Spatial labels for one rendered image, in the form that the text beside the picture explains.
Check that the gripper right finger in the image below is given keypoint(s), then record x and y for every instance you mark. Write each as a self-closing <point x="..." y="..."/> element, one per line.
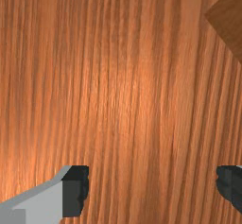
<point x="231" y="185"/>

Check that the brown wooden door leaf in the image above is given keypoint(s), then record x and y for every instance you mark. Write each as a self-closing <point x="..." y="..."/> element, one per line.
<point x="229" y="20"/>

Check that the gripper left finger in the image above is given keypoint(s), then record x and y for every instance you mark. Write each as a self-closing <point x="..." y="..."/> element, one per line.
<point x="41" y="202"/>

